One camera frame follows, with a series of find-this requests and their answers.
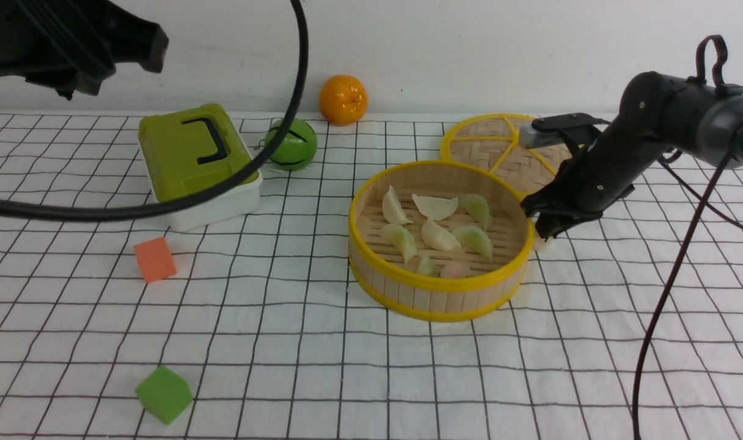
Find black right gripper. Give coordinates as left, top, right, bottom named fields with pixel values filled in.
left=521, top=137, right=643, bottom=240

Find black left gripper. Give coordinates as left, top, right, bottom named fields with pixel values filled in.
left=0, top=1, right=169, bottom=100

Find green pink dumpling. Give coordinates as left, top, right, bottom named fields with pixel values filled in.
left=532, top=236, right=557, bottom=253

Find white plain dumpling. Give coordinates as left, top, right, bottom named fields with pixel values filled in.
left=412, top=193, right=460, bottom=222

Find pale green dumpling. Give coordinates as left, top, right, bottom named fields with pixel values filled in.
left=415, top=254, right=441, bottom=277

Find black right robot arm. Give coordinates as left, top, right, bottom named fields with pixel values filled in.
left=518, top=71, right=743, bottom=239

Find woven bamboo steamer lid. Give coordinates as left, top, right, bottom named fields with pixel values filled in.
left=439, top=112, right=571, bottom=197

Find bamboo steamer tray yellow rim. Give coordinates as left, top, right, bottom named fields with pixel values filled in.
left=348, top=161, right=536, bottom=322

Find green lidded white box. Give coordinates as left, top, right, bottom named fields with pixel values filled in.
left=139, top=103, right=263, bottom=233

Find orange foam cube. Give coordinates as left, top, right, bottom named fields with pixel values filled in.
left=134, top=237, right=178, bottom=284

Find green ball black stripes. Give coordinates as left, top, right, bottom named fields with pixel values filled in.
left=270, top=118, right=318, bottom=172

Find orange mandarin fruit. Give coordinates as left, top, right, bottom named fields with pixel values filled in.
left=318, top=75, right=368, bottom=126

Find green foam cube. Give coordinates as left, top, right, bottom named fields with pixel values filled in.
left=135, top=365, right=194, bottom=425

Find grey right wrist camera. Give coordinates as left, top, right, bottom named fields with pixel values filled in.
left=518, top=117, right=563, bottom=150

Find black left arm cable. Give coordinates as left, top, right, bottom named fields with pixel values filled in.
left=0, top=0, right=310, bottom=221

